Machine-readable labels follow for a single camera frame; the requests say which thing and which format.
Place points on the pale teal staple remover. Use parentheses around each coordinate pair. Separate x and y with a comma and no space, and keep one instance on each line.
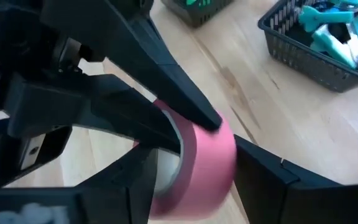
(331,43)

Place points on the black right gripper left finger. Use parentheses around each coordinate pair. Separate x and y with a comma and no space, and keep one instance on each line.
(104,199)

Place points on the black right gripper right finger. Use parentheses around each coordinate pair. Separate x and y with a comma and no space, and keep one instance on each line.
(291,199)

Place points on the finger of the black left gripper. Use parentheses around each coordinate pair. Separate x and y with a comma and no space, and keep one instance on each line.
(154,71)
(113,105)

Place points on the black plastic slotted basket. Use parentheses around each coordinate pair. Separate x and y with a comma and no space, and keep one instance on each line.
(306,62)
(197,15)

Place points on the pink tape roll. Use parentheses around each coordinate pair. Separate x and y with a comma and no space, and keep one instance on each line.
(210,174)

